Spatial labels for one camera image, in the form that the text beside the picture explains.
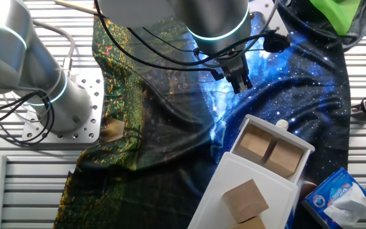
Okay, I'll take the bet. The bright green object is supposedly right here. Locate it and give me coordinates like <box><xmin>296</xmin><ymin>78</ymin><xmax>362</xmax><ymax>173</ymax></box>
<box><xmin>309</xmin><ymin>0</ymin><xmax>362</xmax><ymax>36</ymax></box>

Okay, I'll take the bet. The black base cable bundle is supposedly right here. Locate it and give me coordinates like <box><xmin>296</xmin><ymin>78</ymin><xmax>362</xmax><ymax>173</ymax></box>
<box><xmin>0</xmin><ymin>90</ymin><xmax>55</xmax><ymax>147</ymax></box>

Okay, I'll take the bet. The blue tissue pack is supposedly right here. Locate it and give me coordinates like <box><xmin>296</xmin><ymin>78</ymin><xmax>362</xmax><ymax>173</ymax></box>
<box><xmin>301</xmin><ymin>167</ymin><xmax>366</xmax><ymax>229</ymax></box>

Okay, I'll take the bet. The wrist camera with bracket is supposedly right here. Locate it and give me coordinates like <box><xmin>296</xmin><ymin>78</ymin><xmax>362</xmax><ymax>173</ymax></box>
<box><xmin>248</xmin><ymin>0</ymin><xmax>292</xmax><ymax>54</ymax></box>

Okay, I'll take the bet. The dark grey cloth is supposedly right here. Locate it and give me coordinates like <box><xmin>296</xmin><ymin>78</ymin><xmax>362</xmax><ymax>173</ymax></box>
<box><xmin>338</xmin><ymin>0</ymin><xmax>366</xmax><ymax>52</ymax></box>

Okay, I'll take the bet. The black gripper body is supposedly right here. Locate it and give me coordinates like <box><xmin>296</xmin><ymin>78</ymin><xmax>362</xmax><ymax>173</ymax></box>
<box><xmin>219</xmin><ymin>55</ymin><xmax>250</xmax><ymax>80</ymax></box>

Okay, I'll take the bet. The brown wooden cube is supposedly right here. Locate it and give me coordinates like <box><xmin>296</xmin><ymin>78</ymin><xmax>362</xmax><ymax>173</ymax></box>
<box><xmin>222</xmin><ymin>178</ymin><xmax>269</xmax><ymax>224</ymax></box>
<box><xmin>235</xmin><ymin>123</ymin><xmax>275</xmax><ymax>163</ymax></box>
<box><xmin>229</xmin><ymin>216</ymin><xmax>266</xmax><ymax>229</ymax></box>

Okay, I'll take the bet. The white drawer with knob handle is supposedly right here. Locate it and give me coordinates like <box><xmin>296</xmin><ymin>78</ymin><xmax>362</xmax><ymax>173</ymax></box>
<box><xmin>229</xmin><ymin>113</ymin><xmax>316</xmax><ymax>185</ymax></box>

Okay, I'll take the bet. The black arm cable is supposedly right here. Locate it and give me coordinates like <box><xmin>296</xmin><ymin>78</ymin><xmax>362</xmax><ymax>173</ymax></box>
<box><xmin>93</xmin><ymin>0</ymin><xmax>279</xmax><ymax>73</ymax></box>

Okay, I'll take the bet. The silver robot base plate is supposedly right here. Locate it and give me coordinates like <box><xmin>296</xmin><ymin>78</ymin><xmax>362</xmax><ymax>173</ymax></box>
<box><xmin>22</xmin><ymin>74</ymin><xmax>104</xmax><ymax>144</ymax></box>

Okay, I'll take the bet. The brown tape patch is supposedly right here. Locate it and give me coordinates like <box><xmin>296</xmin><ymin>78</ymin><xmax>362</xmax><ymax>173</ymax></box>
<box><xmin>100</xmin><ymin>116</ymin><xmax>126</xmax><ymax>143</ymax></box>

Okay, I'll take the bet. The pale wooden stick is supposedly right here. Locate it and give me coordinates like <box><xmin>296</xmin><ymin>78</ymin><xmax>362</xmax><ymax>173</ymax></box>
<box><xmin>53</xmin><ymin>0</ymin><xmax>100</xmax><ymax>15</ymax></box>

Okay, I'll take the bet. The grey base cable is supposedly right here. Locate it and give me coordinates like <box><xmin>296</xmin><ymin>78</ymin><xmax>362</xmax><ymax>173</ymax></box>
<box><xmin>32</xmin><ymin>19</ymin><xmax>76</xmax><ymax>77</ymax></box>

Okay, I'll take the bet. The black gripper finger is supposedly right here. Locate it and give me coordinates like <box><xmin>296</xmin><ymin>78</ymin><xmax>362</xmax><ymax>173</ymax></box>
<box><xmin>232</xmin><ymin>75</ymin><xmax>245</xmax><ymax>94</ymax></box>
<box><xmin>240</xmin><ymin>72</ymin><xmax>254</xmax><ymax>90</ymax></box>

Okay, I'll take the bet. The white drawer cabinet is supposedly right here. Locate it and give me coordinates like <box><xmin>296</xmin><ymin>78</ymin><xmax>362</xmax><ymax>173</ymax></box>
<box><xmin>187</xmin><ymin>151</ymin><xmax>300</xmax><ymax>229</ymax></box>

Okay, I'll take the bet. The galaxy and meadow print cloth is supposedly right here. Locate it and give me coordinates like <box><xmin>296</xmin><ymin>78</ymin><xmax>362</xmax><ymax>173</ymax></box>
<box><xmin>53</xmin><ymin>0</ymin><xmax>351</xmax><ymax>229</ymax></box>

